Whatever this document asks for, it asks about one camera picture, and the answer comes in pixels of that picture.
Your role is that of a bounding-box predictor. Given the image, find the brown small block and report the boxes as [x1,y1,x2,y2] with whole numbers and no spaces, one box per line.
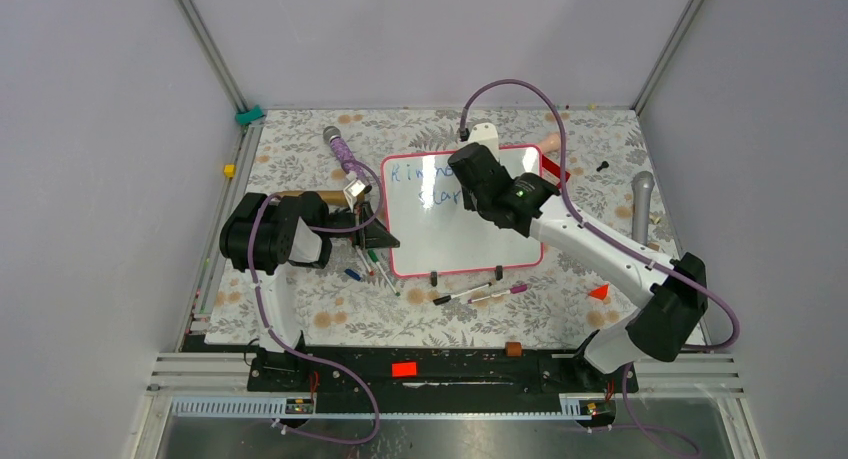
[504,341,523,357]

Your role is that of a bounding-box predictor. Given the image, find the yellow small cube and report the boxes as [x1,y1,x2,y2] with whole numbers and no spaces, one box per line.
[223,164,236,179]

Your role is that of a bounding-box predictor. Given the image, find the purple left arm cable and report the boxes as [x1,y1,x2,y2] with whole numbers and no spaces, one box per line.
[246,159,387,447]

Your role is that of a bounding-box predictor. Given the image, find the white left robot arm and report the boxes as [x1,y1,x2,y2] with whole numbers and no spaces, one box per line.
[219,191,401,390]

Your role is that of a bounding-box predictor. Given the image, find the green corner clamp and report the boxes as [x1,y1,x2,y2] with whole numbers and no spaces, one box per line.
[235,105,265,126]

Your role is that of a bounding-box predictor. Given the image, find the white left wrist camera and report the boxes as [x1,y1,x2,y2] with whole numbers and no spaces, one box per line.
[342,179,371,211]

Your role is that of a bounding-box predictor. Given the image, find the floral patterned mat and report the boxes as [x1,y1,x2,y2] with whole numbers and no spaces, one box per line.
[247,109,651,348]

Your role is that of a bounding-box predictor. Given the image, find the green capped marker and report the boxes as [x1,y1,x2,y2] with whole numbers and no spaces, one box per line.
[367,249,400,297]

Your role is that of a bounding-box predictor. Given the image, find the black capped marker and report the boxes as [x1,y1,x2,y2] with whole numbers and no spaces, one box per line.
[432,282,493,305]

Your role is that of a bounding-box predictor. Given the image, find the red capped marker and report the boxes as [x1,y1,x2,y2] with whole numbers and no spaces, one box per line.
[354,246,375,277]

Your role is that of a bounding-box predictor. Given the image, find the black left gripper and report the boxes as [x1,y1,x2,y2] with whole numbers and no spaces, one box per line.
[318,200,400,249]

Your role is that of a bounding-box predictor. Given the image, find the red tape label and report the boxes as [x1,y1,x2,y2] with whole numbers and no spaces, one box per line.
[391,361,418,378]

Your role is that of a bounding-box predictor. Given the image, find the purple glitter microphone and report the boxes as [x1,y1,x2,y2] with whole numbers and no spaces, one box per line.
[323,126,367,180]

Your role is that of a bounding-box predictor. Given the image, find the orange triangle block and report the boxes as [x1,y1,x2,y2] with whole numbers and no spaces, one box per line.
[587,284,609,301]

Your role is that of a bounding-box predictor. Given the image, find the blue marker cap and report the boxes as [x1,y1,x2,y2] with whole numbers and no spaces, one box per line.
[344,269,362,282]

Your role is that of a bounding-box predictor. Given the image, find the silver toy microphone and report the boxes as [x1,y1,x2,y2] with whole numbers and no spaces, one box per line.
[631,171,655,245]

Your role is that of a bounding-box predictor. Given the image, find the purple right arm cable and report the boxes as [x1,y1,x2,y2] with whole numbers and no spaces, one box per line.
[457,78,742,457]

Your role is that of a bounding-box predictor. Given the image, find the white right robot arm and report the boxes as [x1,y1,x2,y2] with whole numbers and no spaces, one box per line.
[448,143,707,391]

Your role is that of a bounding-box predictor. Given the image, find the pink framed whiteboard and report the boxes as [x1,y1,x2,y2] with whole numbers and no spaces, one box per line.
[381,151,544,278]

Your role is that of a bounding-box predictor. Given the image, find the purple capped marker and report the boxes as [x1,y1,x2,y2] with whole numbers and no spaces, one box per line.
[467,284,529,304]

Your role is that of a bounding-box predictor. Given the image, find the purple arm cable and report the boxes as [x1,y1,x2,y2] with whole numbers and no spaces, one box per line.
[457,78,742,457]
[246,159,387,447]

